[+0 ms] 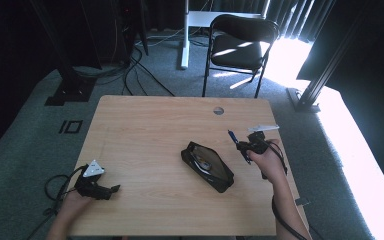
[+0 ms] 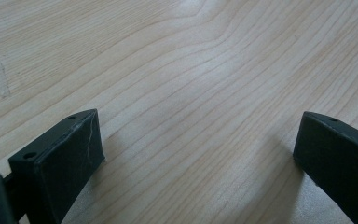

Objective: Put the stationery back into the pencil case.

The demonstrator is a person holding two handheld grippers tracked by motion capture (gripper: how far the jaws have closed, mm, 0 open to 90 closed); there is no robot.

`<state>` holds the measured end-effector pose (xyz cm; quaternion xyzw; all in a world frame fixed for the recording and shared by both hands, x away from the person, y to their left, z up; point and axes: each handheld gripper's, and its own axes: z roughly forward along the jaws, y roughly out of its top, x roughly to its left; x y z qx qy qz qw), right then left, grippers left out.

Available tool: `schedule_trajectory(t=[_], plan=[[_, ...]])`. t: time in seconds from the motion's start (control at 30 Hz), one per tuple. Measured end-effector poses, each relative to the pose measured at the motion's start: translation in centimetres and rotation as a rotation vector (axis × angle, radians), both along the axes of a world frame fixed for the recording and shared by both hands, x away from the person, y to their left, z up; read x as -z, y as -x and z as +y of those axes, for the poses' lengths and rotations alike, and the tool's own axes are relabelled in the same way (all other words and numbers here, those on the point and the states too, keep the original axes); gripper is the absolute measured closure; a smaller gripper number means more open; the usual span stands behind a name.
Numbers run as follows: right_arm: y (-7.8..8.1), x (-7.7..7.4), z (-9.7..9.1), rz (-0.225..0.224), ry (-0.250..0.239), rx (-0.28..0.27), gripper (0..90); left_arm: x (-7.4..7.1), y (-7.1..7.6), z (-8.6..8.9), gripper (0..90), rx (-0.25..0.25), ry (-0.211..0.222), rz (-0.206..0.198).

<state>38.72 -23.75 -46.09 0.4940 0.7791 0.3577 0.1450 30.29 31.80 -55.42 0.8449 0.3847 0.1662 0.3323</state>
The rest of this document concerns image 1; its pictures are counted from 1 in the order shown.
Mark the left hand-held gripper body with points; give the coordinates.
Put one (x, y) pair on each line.
(91, 186)

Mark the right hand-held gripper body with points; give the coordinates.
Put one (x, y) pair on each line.
(257, 141)

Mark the blue pen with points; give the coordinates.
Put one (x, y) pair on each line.
(234, 136)

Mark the black mesh pencil case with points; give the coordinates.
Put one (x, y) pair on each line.
(210, 168)

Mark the person's right hand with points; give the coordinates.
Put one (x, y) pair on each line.
(266, 163)

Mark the person's left hand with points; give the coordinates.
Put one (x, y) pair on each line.
(75, 205)

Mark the small grey table edge tab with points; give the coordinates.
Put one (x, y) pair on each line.
(302, 201)

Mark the black metal profile stand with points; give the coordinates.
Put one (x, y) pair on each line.
(316, 83)

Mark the black folding chair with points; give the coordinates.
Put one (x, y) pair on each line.
(236, 50)

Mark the black metal stand with base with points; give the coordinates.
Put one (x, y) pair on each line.
(70, 90)

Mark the dark pleated curtain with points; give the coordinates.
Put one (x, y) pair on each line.
(286, 16)

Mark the dark equipment box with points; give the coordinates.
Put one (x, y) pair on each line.
(126, 33)

